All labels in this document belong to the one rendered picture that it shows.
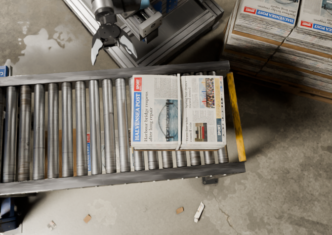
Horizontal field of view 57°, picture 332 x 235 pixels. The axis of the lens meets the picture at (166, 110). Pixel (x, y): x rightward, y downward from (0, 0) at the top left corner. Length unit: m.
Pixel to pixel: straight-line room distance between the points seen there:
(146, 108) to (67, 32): 1.52
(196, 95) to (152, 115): 0.19
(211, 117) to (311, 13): 0.86
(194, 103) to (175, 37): 1.08
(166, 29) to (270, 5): 0.83
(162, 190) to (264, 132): 0.86
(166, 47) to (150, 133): 1.11
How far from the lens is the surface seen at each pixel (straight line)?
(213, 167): 1.44
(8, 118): 1.60
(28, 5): 2.84
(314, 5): 1.86
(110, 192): 2.23
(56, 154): 1.50
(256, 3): 1.75
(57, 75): 1.59
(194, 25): 2.31
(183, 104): 1.23
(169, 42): 2.23
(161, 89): 1.25
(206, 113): 1.23
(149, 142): 1.20
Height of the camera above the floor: 2.21
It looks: 75 degrees down
